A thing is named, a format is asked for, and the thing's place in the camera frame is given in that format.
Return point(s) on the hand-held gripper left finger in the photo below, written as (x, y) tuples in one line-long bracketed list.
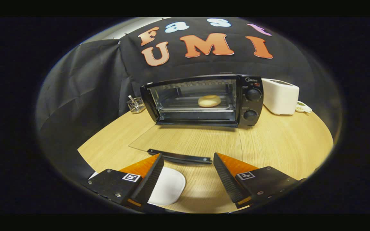
[(151, 181)]

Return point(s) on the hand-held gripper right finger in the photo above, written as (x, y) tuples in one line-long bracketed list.
[(226, 179)]

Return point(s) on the golden bagel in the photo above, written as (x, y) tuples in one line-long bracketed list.
[(209, 101)]

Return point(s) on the black toaster oven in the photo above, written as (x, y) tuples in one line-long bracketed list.
[(252, 85)]

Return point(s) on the white bread toaster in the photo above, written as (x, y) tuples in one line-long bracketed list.
[(279, 96)]

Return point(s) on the white plate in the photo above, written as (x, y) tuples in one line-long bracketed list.
[(169, 186)]

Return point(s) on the black backdrop cloth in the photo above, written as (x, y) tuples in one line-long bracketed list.
[(85, 80)]

